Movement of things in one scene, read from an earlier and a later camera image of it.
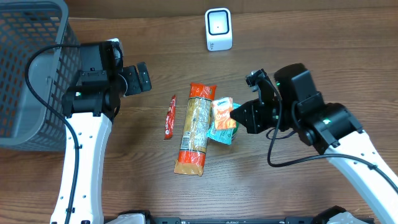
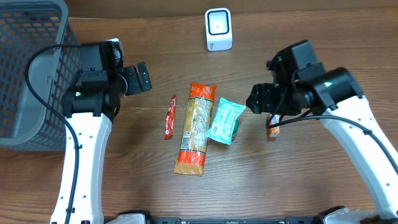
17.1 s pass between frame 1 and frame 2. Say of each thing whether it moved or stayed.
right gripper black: moved
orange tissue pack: moved
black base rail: stayed
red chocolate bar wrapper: stayed
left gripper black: stayed
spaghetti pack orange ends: stayed
